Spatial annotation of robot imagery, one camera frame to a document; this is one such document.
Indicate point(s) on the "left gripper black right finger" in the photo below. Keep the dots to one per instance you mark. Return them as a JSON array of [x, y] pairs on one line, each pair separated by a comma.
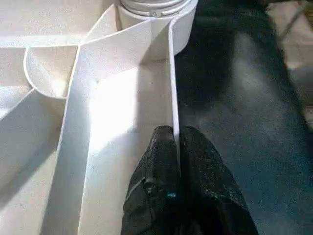
[[210, 195]]

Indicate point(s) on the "white plastic table top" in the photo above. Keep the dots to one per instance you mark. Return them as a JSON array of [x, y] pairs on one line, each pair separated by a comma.
[[110, 98]]

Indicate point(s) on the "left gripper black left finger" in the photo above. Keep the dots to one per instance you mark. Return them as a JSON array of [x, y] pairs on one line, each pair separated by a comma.
[[154, 191]]

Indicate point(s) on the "black work mat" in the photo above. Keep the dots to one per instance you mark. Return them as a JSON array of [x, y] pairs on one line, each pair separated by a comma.
[[244, 122]]

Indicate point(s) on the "white plastic table leg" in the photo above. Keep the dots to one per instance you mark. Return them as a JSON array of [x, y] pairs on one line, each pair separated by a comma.
[[146, 7]]

